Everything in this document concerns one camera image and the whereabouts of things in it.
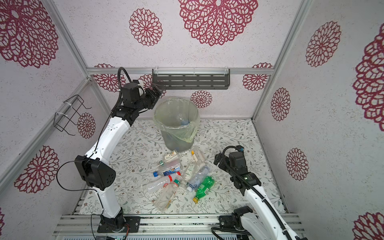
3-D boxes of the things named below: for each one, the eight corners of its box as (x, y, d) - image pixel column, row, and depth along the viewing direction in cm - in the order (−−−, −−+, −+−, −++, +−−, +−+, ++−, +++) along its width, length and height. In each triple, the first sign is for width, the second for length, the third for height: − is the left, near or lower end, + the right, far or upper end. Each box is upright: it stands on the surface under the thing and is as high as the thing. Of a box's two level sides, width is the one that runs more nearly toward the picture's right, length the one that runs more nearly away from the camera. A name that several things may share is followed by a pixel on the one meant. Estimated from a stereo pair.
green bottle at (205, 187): (191, 200, 83) (191, 197, 79) (206, 177, 92) (207, 173, 87) (199, 206, 81) (199, 203, 77) (214, 183, 90) (215, 179, 85)
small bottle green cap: (164, 168, 93) (163, 165, 90) (159, 163, 95) (158, 160, 92) (180, 156, 99) (179, 153, 95) (175, 152, 101) (175, 148, 97)
